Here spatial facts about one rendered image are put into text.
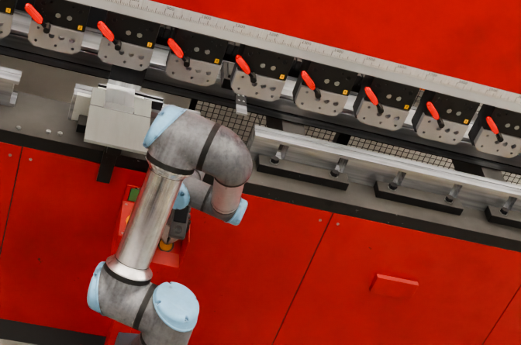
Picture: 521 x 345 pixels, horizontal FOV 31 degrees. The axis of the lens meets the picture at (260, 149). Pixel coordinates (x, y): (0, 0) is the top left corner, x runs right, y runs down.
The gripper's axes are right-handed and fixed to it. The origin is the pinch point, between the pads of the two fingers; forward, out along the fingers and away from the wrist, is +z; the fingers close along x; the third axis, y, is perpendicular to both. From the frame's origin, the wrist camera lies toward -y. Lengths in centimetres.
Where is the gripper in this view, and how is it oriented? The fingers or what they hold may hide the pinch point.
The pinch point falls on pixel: (167, 243)
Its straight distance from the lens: 280.7
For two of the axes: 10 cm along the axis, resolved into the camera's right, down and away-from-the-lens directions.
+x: -9.5, -2.2, -2.0
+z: -3.0, 7.2, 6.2
